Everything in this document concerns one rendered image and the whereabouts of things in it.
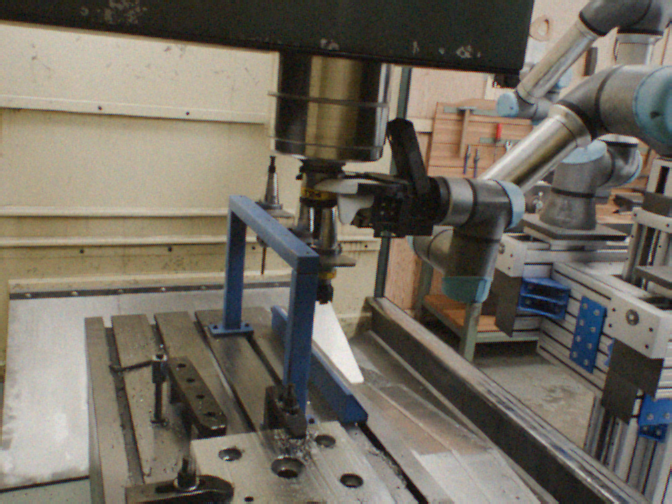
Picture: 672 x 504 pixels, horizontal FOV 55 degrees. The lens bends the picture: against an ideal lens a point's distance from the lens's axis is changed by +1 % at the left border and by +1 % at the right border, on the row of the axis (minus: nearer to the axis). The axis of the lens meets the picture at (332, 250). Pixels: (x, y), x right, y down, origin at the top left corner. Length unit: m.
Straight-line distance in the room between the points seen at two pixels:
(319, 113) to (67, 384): 1.12
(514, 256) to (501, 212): 0.79
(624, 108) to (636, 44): 0.84
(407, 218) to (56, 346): 1.12
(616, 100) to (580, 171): 0.71
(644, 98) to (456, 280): 0.39
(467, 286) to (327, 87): 0.41
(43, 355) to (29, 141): 0.54
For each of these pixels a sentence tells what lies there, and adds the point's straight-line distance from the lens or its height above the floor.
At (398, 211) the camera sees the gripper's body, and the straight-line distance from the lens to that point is 0.90.
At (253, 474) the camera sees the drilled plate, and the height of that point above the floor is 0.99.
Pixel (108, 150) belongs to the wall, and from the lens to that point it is 1.82.
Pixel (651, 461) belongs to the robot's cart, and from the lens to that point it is 1.99.
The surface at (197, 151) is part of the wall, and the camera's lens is 1.85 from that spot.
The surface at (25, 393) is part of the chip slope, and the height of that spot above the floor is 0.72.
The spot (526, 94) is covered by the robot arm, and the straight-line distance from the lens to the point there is 2.01.
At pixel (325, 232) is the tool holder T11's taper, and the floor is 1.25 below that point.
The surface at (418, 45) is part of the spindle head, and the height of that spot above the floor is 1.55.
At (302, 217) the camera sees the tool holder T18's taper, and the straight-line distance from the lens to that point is 1.20.
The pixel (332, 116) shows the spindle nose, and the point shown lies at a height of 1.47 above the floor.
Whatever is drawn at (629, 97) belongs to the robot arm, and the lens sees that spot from 1.14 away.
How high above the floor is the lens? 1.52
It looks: 16 degrees down
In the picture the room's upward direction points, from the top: 6 degrees clockwise
